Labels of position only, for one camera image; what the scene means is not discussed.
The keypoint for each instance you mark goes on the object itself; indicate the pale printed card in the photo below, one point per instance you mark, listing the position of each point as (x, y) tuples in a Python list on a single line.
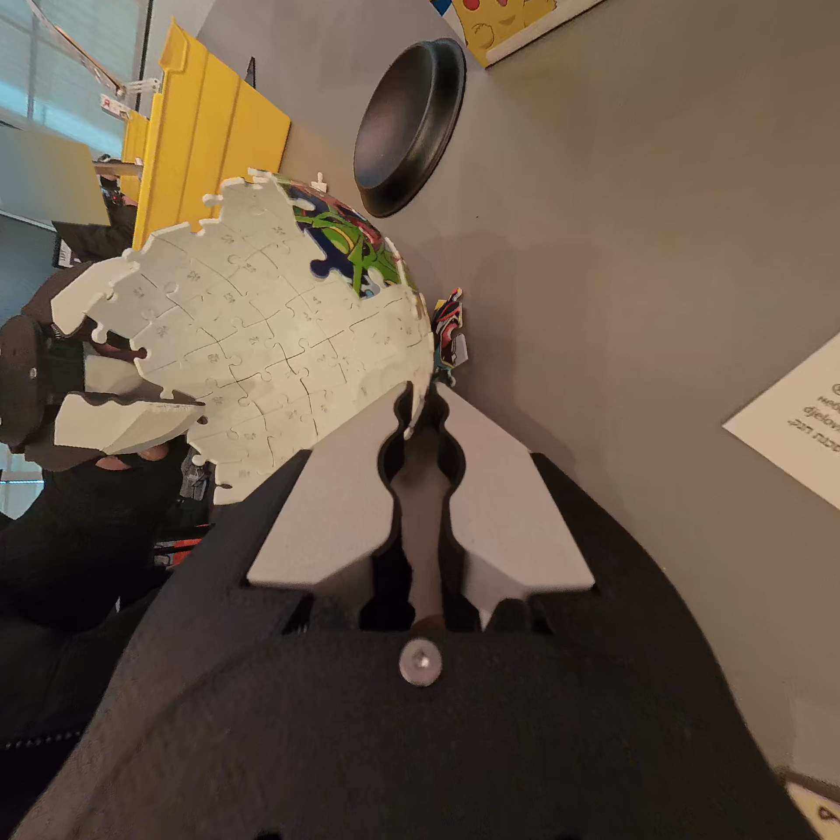
[(817, 807)]

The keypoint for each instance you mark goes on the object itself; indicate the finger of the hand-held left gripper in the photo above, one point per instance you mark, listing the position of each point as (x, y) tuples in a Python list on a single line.
[(115, 375), (111, 426)]

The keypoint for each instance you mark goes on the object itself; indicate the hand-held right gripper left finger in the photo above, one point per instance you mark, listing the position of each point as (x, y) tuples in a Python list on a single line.
[(321, 518)]

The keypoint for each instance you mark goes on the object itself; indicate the white instruction leaflet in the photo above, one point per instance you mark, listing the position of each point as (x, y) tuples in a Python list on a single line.
[(794, 426)]

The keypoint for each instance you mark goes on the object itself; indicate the partly built puzzle ball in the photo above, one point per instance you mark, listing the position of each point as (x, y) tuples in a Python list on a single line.
[(262, 328)]

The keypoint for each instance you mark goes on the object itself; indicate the black round ball stand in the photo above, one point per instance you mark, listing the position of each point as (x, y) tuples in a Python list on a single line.
[(407, 131)]

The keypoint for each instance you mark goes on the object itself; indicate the blue puzzle box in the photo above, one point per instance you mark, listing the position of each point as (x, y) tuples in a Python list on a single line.
[(499, 26)]

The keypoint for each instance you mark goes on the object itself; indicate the red fabric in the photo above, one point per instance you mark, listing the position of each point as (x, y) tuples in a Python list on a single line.
[(180, 548)]

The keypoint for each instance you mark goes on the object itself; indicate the puzzle piece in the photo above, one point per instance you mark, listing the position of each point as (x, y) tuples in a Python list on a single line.
[(453, 361), (449, 315), (319, 182)]

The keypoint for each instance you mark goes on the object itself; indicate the person's left hand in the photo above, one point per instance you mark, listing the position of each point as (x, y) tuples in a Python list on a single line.
[(131, 459)]

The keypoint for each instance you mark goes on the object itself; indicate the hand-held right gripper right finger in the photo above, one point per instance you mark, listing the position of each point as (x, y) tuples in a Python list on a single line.
[(518, 525)]

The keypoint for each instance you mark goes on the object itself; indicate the person's left forearm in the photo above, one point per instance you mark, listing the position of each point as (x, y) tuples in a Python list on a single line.
[(85, 544)]

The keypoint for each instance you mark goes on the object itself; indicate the yellow plastic bin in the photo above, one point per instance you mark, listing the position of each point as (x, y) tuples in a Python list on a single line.
[(210, 144)]

